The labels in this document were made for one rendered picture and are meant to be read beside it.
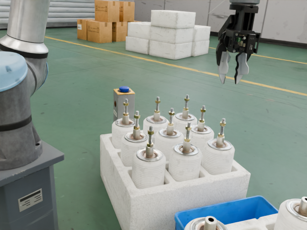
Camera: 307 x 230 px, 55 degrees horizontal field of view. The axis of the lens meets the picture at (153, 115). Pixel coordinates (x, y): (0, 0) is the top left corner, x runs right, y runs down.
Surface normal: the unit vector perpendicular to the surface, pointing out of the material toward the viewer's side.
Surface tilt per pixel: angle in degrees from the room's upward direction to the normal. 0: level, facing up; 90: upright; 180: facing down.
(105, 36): 90
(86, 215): 0
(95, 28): 90
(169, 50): 90
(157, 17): 90
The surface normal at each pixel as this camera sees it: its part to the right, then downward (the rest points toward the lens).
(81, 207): 0.06, -0.93
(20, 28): 0.06, 0.36
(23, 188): 0.77, 0.28
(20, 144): 0.73, 0.00
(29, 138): 0.91, -0.11
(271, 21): -0.64, 0.25
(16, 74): 0.91, 0.15
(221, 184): 0.36, 0.36
